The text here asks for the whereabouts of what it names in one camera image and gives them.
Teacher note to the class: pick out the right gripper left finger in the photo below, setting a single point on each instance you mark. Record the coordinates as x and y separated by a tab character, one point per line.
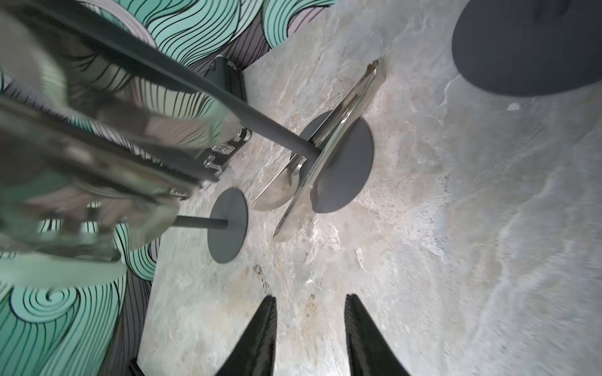
255	351

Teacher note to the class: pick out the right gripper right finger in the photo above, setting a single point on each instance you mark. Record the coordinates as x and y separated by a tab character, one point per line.
367	350

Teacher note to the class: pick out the black locking tongs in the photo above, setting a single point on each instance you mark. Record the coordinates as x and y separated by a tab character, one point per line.
64	191

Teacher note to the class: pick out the dark slim steel tongs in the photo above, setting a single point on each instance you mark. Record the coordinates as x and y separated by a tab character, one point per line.
61	73

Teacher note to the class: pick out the left grey utensil stand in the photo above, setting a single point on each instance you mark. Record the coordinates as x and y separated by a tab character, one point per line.
226	227

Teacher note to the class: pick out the grey utensil stand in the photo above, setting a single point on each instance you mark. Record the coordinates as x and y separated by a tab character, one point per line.
123	48
226	227
528	48

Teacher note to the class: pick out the middle grey utensil stand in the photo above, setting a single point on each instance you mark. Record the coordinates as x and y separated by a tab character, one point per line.
123	48

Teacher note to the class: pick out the right grey utensil stand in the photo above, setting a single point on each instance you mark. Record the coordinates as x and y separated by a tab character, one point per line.
528	48

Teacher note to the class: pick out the black aluminium case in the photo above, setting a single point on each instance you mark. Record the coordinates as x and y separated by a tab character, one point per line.
226	75

